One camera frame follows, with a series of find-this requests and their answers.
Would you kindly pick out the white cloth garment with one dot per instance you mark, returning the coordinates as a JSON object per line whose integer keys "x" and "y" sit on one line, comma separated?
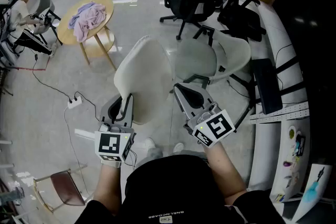
{"x": 144, "y": 73}

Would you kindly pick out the pink and purple cloth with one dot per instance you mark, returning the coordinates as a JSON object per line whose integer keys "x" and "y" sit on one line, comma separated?
{"x": 88, "y": 21}

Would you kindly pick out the person's left forearm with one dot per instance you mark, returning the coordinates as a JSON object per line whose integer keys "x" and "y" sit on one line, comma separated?
{"x": 107, "y": 186}

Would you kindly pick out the person's right forearm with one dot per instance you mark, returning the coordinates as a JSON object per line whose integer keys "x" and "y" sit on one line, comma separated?
{"x": 223, "y": 173}

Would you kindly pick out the person's left white shoe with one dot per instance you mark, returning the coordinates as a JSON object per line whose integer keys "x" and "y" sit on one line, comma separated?
{"x": 150, "y": 143}

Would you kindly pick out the pale grey fabric chair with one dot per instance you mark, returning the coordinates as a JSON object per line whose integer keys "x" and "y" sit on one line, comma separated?
{"x": 195, "y": 60}

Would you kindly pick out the blue fluffy duster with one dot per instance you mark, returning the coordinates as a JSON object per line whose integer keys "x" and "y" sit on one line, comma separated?
{"x": 313, "y": 189}

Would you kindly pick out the person's black shirt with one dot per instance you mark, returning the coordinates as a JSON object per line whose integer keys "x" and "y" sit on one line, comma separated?
{"x": 170, "y": 191}

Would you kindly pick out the round wooden side table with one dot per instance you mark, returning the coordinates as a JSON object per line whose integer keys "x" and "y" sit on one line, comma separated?
{"x": 64, "y": 31}

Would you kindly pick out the white power strip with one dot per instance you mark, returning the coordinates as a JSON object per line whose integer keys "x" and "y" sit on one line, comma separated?
{"x": 74, "y": 103}

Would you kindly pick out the brown seat chair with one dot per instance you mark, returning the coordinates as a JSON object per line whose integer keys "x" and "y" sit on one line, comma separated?
{"x": 67, "y": 189}

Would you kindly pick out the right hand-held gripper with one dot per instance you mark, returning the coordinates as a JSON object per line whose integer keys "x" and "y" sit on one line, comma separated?
{"x": 218, "y": 126}

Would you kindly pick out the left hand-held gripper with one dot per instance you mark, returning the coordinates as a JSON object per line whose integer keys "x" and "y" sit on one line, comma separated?
{"x": 110, "y": 143}

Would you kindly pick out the large black monitor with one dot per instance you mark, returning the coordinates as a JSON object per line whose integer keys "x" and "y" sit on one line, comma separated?
{"x": 315, "y": 60}

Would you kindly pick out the black stand tray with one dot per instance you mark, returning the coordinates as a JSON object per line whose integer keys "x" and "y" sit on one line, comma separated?
{"x": 267, "y": 86}

